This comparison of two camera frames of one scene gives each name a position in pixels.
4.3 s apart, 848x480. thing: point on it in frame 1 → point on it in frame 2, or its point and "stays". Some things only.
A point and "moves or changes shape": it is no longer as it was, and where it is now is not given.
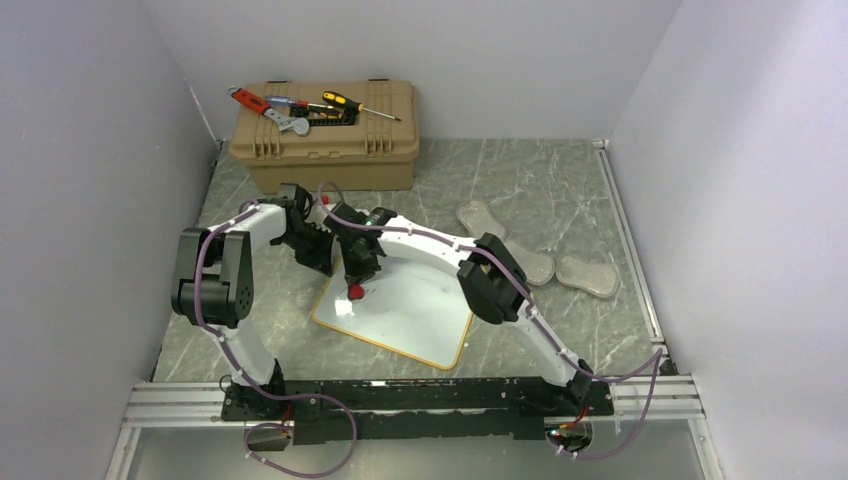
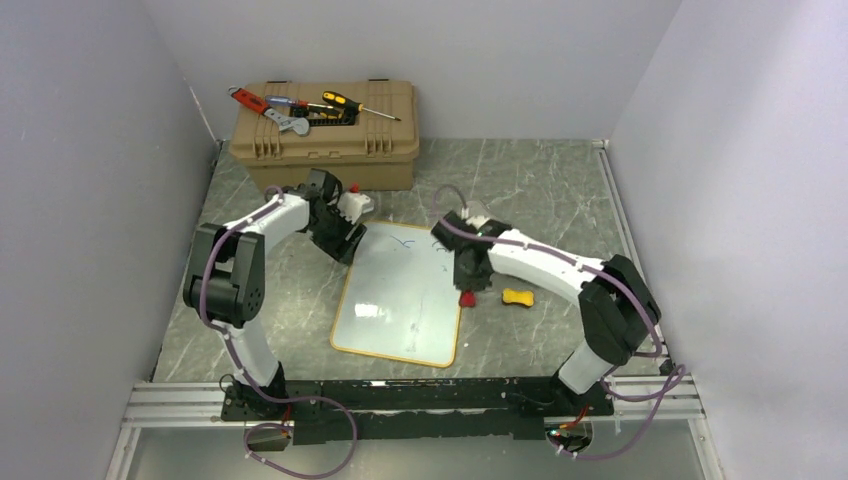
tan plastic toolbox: (370, 154) stays
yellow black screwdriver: (352, 106) stays
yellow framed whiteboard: (416, 307) moves or changes shape
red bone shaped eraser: (355, 291) → (467, 298)
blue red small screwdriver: (285, 101) stays
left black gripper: (322, 259) → (341, 249)
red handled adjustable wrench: (284, 122) stays
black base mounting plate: (345, 411) stays
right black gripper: (356, 274) → (463, 282)
